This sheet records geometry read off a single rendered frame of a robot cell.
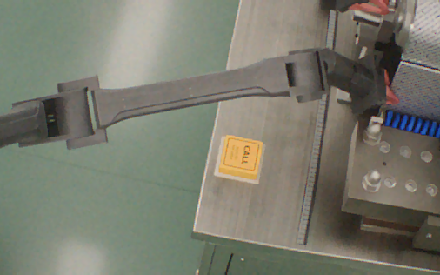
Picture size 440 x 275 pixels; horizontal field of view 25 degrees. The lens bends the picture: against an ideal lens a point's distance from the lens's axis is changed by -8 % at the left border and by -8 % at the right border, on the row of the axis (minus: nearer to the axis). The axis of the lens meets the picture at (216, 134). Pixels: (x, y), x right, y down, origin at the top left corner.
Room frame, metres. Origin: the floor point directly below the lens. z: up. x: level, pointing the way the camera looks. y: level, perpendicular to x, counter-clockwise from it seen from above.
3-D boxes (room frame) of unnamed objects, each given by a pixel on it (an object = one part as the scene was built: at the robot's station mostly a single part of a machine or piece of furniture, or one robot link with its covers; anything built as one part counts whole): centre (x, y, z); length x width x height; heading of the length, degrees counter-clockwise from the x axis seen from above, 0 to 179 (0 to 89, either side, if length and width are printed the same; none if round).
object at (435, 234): (0.82, -0.46, 0.96); 0.10 x 0.03 x 0.11; 90
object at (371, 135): (0.96, -0.28, 1.05); 0.04 x 0.04 x 0.04
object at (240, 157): (0.93, -0.05, 0.91); 0.07 x 0.07 x 0.02; 0
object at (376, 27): (1.12, -0.24, 1.05); 0.06 x 0.05 x 0.31; 90
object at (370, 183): (0.86, -0.29, 1.05); 0.04 x 0.04 x 0.04
